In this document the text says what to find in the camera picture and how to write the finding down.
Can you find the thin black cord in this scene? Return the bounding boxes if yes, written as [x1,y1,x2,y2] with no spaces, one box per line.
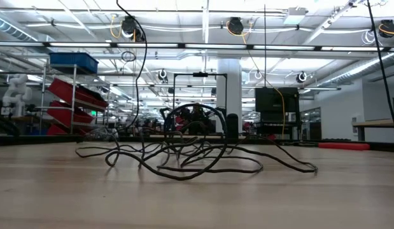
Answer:
[74,0,319,182]

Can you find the person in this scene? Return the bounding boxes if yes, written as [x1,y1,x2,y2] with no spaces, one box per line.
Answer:
[183,104,216,134]

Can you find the black cylindrical stand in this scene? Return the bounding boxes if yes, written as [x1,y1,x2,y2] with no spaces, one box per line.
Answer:
[225,113,240,139]

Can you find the white building column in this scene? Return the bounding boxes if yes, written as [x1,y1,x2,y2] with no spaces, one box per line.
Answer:
[215,58,243,134]

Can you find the black monitor cabinet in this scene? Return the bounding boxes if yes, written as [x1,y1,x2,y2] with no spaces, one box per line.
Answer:
[254,87,301,136]

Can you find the blue storage bin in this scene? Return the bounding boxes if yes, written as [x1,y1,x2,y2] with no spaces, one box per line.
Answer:
[49,52,99,74]

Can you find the red storage bin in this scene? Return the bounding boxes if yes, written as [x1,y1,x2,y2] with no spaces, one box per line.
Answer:
[45,123,70,136]
[48,78,109,111]
[46,101,95,125]

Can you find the long ceiling light strip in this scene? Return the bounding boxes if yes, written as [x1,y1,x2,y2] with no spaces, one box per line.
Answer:
[0,40,394,53]

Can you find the wooden top desk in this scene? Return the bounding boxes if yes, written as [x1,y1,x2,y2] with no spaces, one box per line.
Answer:
[351,118,394,143]

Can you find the thin black slanted pole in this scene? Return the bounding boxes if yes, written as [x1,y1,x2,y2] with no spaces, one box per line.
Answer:
[365,0,394,143]

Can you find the black background machine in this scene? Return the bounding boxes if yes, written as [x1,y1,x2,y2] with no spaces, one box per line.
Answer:
[0,101,21,137]

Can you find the black background station frame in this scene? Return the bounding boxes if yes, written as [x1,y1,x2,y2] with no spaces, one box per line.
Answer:
[172,72,229,138]

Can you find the black hanging cable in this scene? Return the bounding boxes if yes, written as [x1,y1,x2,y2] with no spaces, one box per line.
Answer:
[264,3,267,88]

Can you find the yellow hanging cable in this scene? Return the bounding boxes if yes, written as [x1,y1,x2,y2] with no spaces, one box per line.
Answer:
[266,81,286,137]

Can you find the silver wire shelf rack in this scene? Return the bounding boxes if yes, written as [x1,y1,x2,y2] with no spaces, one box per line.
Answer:
[38,63,112,136]

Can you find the red-handled pliers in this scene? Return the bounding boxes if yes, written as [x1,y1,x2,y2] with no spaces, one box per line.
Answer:
[281,141,372,151]

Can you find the black aluminium table frame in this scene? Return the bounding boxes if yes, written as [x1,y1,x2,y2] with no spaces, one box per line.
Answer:
[0,134,394,153]

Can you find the silver ventilation duct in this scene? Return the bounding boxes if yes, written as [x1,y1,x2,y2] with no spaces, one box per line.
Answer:
[0,14,38,42]

